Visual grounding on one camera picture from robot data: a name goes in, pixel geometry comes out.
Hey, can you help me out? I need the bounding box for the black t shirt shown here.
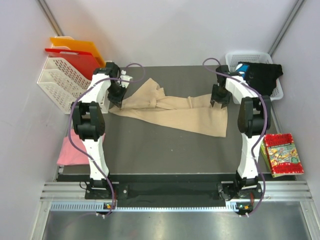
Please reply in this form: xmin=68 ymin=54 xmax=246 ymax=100
xmin=235 ymin=62 xmax=283 ymax=97

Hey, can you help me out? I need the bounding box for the colourful picture book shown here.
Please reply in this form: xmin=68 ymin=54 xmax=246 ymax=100
xmin=260 ymin=133 xmax=305 ymax=178

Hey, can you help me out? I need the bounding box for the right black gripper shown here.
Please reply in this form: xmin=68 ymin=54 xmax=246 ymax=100
xmin=210 ymin=84 xmax=230 ymax=109

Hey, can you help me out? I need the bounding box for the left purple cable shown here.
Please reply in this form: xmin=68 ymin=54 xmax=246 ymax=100
xmin=68 ymin=62 xmax=147 ymax=217

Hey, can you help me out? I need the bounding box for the beige t shirt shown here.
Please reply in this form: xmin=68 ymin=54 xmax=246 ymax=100
xmin=109 ymin=78 xmax=228 ymax=138

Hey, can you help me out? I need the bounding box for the white mesh laundry basket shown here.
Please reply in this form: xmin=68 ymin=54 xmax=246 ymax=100
xmin=225 ymin=50 xmax=284 ymax=101

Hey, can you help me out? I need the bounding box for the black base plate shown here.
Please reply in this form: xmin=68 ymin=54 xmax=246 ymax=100
xmin=85 ymin=182 xmax=263 ymax=203

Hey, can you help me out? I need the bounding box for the purple cable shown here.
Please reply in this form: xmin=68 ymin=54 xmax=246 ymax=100
xmin=202 ymin=57 xmax=267 ymax=217
xmin=68 ymin=62 xmax=147 ymax=217

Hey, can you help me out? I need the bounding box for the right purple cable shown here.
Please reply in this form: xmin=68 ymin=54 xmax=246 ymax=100
xmin=202 ymin=57 xmax=267 ymax=217

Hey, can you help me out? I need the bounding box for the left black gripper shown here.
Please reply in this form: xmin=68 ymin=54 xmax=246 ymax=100
xmin=107 ymin=82 xmax=128 ymax=109

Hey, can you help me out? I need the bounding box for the white perforated file organizer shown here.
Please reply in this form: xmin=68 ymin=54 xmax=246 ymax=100
xmin=36 ymin=56 xmax=116 ymax=115

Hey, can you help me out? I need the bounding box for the white slotted cable duct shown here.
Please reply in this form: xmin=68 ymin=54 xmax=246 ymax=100
xmin=50 ymin=201 xmax=239 ymax=213

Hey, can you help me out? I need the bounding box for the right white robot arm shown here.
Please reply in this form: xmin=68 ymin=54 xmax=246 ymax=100
xmin=210 ymin=65 xmax=271 ymax=199

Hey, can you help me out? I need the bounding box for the orange plastic folder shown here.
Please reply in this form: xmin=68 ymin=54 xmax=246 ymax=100
xmin=50 ymin=36 xmax=105 ymax=67

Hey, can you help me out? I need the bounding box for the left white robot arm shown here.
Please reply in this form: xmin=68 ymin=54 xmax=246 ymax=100
xmin=68 ymin=62 xmax=132 ymax=200

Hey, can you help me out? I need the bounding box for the pink folded t shirt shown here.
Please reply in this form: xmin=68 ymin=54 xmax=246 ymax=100
xmin=56 ymin=129 xmax=89 ymax=166

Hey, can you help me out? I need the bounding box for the red plastic folder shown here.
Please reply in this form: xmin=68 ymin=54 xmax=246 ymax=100
xmin=44 ymin=48 xmax=100 ymax=81

